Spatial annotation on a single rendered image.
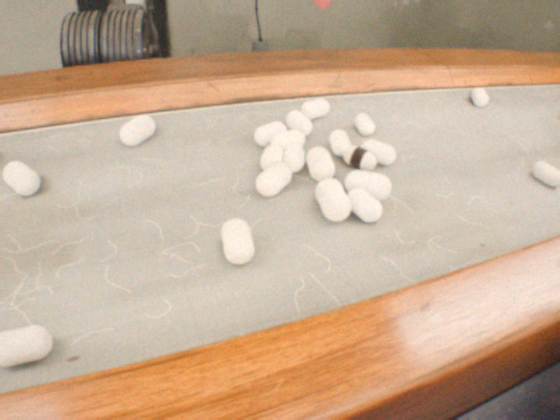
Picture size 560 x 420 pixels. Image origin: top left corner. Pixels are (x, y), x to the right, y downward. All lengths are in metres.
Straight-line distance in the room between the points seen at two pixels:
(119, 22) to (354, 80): 0.35
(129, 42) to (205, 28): 1.79
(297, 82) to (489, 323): 0.36
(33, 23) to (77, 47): 1.75
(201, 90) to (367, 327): 0.33
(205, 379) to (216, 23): 2.31
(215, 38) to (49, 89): 2.01
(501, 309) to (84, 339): 0.23
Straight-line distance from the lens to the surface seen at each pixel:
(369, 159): 0.36
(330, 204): 0.29
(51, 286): 0.27
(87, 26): 0.67
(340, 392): 0.19
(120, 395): 0.19
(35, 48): 2.43
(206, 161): 0.36
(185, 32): 2.41
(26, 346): 0.23
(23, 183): 0.34
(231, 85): 0.47
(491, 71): 0.71
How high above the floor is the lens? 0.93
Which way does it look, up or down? 38 degrees down
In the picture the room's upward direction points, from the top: 5 degrees clockwise
